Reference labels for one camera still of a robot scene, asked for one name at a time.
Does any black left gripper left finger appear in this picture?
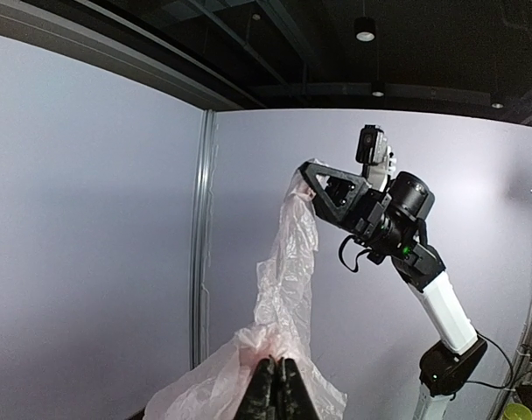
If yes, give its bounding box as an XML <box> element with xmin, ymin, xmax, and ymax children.
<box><xmin>235</xmin><ymin>357</ymin><xmax>277</xmax><ymax>420</ymax></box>

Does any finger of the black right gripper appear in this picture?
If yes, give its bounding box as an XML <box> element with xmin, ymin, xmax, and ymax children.
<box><xmin>298</xmin><ymin>162</ymin><xmax>371</xmax><ymax>228</ymax></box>

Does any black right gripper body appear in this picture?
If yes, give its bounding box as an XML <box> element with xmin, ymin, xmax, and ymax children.
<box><xmin>348</xmin><ymin>187</ymin><xmax>394</xmax><ymax>239</ymax></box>

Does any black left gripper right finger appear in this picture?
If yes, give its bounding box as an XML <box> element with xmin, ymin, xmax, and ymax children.
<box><xmin>275</xmin><ymin>358</ymin><xmax>319</xmax><ymax>420</ymax></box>

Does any pink plastic trash bag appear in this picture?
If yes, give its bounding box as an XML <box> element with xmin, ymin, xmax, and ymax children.
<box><xmin>143</xmin><ymin>173</ymin><xmax>347</xmax><ymax>419</ymax></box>

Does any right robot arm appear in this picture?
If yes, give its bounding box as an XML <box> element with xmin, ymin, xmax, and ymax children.
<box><xmin>298</xmin><ymin>162</ymin><xmax>487</xmax><ymax>419</ymax></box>

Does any ceiling spot lamp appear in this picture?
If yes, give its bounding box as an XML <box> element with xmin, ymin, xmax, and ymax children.
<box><xmin>354</xmin><ymin>17</ymin><xmax>376</xmax><ymax>42</ymax></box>

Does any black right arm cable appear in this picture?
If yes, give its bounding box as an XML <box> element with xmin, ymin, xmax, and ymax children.
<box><xmin>339</xmin><ymin>234</ymin><xmax>372</xmax><ymax>273</ymax></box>

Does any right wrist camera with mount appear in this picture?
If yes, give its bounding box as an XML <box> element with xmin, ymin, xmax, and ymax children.
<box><xmin>355</xmin><ymin>125</ymin><xmax>397</xmax><ymax>192</ymax></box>

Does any right aluminium corner post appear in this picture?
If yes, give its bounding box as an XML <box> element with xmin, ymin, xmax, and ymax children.
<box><xmin>190</xmin><ymin>110</ymin><xmax>216</xmax><ymax>368</ymax></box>

